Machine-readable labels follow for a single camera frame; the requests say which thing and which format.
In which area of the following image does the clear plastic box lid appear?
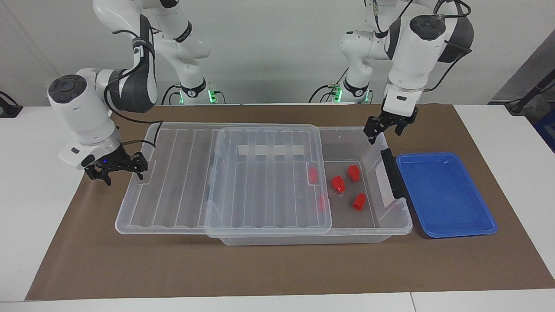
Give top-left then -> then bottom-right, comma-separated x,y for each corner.
115,122 -> 333,237

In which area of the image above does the blue plastic tray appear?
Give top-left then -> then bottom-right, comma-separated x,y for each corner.
395,152 -> 498,239

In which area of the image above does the clear plastic storage box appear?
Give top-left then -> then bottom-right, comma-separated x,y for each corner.
207,126 -> 413,246

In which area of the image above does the brown table mat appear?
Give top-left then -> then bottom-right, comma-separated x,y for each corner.
25,104 -> 555,301

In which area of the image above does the black clamp base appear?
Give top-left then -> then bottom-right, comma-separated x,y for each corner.
0,91 -> 23,118

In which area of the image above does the black stand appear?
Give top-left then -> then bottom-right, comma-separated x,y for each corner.
505,71 -> 555,115

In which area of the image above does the blue crate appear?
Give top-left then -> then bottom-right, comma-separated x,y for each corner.
533,108 -> 555,153

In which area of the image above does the black box latch handle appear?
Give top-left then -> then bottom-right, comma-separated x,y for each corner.
380,148 -> 407,200

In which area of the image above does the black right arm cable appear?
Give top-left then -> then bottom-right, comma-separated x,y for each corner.
110,29 -> 164,149

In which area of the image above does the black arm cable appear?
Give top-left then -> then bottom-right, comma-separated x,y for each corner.
372,0 -> 474,92
110,29 -> 164,149

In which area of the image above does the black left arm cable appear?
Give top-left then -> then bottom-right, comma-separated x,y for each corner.
372,0 -> 474,92

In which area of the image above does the black base cable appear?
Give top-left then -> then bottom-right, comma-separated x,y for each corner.
161,84 -> 181,105
308,65 -> 350,104

